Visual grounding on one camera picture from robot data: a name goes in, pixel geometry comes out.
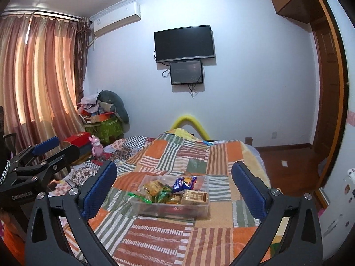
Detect orange pastry packet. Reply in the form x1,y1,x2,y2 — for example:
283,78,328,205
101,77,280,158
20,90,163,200
144,180,164,196

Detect clear green-edged snack bag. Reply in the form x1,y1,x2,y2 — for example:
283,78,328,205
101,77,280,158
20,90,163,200
128,185,172,204

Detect orange-ended cake roll packet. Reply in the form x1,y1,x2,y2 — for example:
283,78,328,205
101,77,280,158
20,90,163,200
181,190,208,205

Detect blue biscuit snack bag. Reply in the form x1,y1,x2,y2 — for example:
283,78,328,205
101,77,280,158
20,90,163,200
172,176,197,193

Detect orange jacket sleeve forearm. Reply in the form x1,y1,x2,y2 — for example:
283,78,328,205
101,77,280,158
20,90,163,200
1,210,25,265

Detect dark blue box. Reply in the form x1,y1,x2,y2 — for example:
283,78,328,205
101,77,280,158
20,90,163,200
79,142,92,158

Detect red gift box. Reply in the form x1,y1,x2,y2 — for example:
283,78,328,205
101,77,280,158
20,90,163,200
63,131,91,148

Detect pink plush toy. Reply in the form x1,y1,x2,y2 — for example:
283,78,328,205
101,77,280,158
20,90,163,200
89,135,103,158

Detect grey plush pillow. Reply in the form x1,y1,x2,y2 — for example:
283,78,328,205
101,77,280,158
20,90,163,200
97,90,129,124

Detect pink striped window curtain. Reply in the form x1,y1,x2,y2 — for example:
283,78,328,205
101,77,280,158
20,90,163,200
1,14,84,152

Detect brown wooden door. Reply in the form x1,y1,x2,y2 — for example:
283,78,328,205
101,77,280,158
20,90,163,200
311,16,343,158

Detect clear plastic storage bin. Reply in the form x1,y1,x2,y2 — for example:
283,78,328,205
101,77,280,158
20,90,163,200
130,175,211,220

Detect patchwork quilt bedspread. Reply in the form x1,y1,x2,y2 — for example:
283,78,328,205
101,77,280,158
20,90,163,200
52,129,270,265

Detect wall power outlet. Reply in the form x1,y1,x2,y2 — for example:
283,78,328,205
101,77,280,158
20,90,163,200
271,131,277,139

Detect small black wall monitor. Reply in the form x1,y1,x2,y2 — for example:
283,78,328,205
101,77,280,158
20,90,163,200
170,59,203,85

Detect white wall air conditioner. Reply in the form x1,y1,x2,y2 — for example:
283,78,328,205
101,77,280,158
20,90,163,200
91,2,141,38

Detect large black wall television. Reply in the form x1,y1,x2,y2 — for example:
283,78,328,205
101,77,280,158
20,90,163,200
154,25,215,63

